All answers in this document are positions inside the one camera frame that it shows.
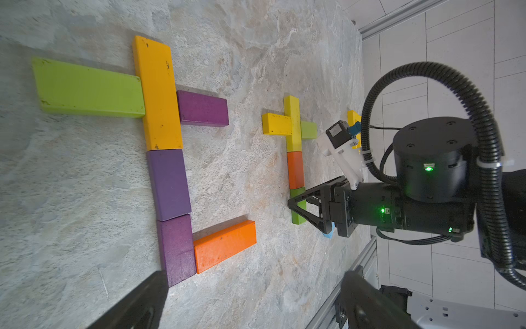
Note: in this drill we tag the purple block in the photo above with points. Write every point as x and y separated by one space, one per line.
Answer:
202 110
177 255
169 183

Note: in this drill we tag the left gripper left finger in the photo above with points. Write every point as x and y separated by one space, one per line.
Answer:
141 308

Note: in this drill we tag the red-orange block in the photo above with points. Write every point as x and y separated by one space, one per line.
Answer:
295 170

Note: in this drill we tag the light blue block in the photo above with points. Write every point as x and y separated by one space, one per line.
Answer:
328 235

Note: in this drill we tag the lime green small block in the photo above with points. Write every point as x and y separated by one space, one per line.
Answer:
70 89

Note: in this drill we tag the yellow triangle frame piece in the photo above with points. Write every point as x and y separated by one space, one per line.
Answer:
354 121

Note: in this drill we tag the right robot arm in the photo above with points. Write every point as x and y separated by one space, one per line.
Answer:
449 180

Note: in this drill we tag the aluminium rail frame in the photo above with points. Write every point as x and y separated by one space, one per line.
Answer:
342 308

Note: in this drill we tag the amber long block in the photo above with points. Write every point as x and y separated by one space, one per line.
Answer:
154 66

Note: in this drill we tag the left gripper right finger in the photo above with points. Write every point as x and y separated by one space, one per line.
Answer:
366 307

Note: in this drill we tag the orange long block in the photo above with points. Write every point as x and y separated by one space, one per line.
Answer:
224 244

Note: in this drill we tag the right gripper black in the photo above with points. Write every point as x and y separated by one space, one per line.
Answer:
371 204

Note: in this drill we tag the yellow short block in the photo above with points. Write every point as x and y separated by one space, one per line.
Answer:
276 125

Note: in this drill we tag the yellow long block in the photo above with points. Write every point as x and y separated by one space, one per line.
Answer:
292 110

